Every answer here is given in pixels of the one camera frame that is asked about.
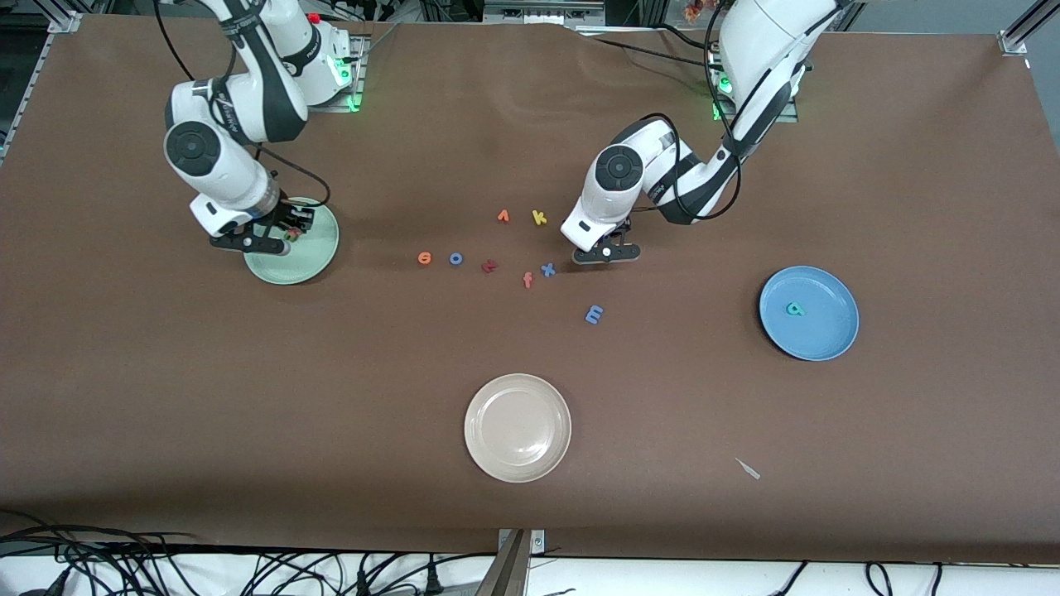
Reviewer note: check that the green plate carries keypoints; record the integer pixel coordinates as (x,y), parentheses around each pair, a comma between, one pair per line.
(310,257)

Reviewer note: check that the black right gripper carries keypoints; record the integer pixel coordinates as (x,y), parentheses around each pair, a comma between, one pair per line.
(284,217)

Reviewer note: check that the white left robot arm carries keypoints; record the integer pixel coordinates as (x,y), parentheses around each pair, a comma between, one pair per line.
(762,50)

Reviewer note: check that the orange dried flowers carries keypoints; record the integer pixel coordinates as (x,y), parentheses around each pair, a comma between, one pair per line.
(700,10)

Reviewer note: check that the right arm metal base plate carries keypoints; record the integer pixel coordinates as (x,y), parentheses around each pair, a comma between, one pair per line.
(358,83)

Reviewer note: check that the beige plate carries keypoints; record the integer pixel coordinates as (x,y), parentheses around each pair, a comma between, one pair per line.
(517,428)

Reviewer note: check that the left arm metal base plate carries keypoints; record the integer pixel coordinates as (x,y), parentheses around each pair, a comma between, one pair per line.
(791,116)

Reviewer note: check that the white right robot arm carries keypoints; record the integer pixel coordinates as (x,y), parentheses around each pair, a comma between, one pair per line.
(248,99)

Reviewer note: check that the grey metal background equipment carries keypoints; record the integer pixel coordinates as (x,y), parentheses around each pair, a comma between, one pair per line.
(542,10)

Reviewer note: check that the blue foam letter m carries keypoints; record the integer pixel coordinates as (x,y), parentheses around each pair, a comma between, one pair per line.
(589,314)

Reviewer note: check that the small white paper scrap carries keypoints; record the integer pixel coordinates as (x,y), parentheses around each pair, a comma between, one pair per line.
(749,470)

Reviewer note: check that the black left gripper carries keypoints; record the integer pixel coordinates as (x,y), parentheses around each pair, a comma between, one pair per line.
(628,228)

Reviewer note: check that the aluminium frame profile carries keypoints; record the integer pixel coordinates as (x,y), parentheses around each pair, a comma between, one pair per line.
(65,22)
(1017,37)

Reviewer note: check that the metal table edge bracket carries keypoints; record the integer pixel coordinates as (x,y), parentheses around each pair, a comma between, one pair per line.
(509,571)

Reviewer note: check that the teal foam letter b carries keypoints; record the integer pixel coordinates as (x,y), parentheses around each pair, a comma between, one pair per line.
(799,311)

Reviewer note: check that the blue plate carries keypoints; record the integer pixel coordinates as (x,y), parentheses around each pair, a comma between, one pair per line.
(820,331)

